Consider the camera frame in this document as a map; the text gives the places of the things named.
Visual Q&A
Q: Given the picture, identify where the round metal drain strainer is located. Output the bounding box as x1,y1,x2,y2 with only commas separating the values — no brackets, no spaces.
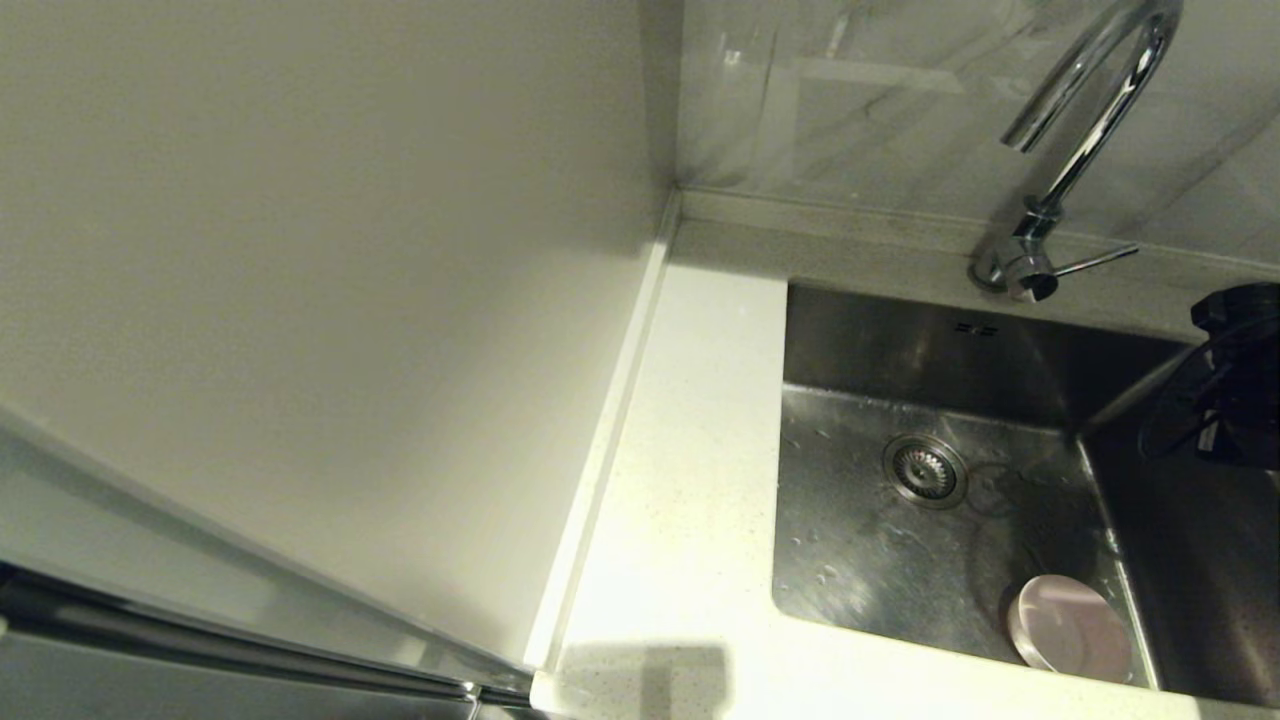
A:
882,433,971,511

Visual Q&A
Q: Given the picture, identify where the tall beige cabinet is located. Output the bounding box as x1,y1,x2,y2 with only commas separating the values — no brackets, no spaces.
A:
0,0,683,720

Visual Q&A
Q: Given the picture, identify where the stone backsplash upstand strip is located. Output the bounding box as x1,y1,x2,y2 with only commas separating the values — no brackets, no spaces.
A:
676,188,1280,273

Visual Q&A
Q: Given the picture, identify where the chrome gooseneck faucet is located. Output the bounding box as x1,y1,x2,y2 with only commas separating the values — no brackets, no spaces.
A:
968,0,1186,304

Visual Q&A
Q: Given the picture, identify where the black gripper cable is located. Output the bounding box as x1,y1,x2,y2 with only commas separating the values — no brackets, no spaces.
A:
1138,315,1280,463

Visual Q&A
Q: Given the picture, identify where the small pale pink cup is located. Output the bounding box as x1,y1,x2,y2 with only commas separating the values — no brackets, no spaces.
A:
1005,573,1135,685

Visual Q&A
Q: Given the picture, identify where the stainless steel sink basin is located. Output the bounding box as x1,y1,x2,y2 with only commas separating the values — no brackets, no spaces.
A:
770,280,1280,706

